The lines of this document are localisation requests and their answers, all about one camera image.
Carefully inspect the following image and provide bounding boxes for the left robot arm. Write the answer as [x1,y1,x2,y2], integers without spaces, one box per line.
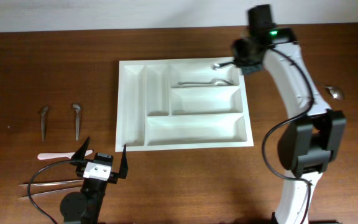
[60,138,127,224]

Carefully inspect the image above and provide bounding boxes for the small metal teaspoon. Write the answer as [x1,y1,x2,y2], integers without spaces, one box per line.
[72,103,81,141]
[40,105,49,142]

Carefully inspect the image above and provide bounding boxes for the metal fork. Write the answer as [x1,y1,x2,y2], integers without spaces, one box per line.
[177,79,234,86]
[211,61,234,70]

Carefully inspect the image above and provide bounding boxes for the metal tablespoon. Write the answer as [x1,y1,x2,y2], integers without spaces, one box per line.
[318,82,345,100]

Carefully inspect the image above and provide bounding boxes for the white cutlery tray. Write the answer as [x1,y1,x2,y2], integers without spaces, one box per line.
[115,57,254,152]

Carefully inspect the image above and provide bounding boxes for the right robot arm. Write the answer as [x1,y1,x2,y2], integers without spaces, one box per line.
[115,4,346,223]

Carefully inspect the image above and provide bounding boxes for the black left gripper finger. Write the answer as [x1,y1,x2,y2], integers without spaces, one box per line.
[71,137,90,161]
[118,144,128,179]

